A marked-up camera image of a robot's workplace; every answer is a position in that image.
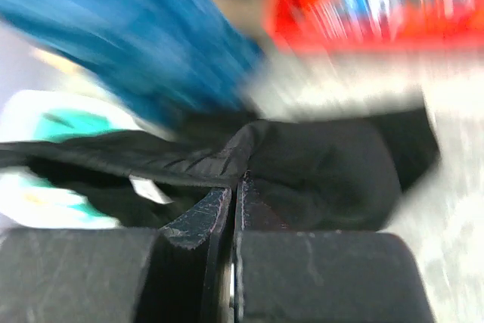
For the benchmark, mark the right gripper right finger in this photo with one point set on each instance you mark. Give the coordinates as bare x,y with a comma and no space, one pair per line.
282,275

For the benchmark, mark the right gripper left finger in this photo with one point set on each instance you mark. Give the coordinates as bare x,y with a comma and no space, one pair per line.
179,273

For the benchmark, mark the black shorts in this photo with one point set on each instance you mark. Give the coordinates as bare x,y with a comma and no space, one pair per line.
314,174

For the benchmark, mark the blue patterned shorts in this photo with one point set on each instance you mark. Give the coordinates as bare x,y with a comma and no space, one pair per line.
161,58

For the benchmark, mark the white laundry basket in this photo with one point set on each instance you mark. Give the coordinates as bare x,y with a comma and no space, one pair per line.
18,121

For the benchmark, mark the green t-shirt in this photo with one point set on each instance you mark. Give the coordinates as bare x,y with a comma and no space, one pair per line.
58,125

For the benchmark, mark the red plastic bin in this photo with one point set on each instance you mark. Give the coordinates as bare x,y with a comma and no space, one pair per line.
309,26

